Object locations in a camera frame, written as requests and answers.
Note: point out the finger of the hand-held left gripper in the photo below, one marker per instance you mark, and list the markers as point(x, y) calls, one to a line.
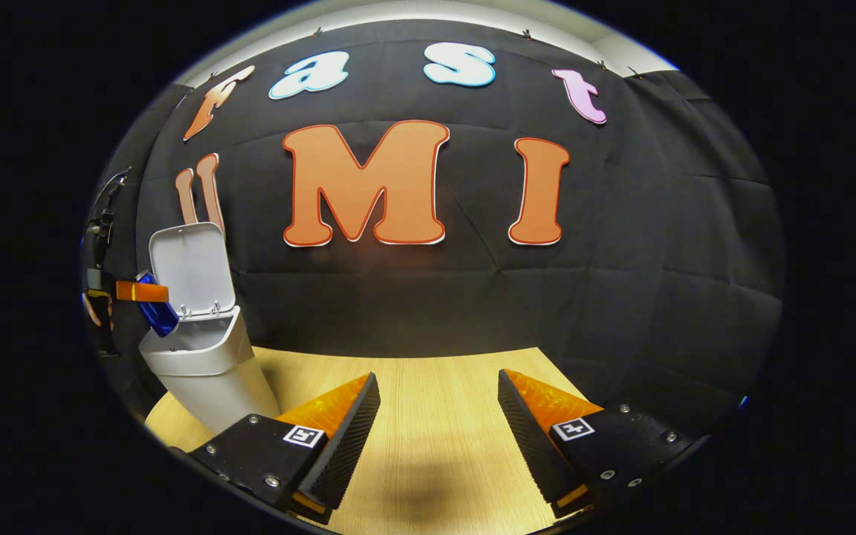
point(142, 291)

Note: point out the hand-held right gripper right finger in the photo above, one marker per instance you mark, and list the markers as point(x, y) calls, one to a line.
point(528, 438)

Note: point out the white desktop garbage bin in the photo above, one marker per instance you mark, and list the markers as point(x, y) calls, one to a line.
point(212, 379)

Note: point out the blue pop can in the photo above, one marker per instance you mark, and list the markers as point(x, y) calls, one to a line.
point(159, 316)

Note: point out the wooden desktop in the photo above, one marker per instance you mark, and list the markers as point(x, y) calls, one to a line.
point(435, 416)

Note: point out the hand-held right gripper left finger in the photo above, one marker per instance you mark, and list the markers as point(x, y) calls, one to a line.
point(350, 438)

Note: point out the black backdrop cloth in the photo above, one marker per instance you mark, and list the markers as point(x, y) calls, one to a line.
point(621, 297)

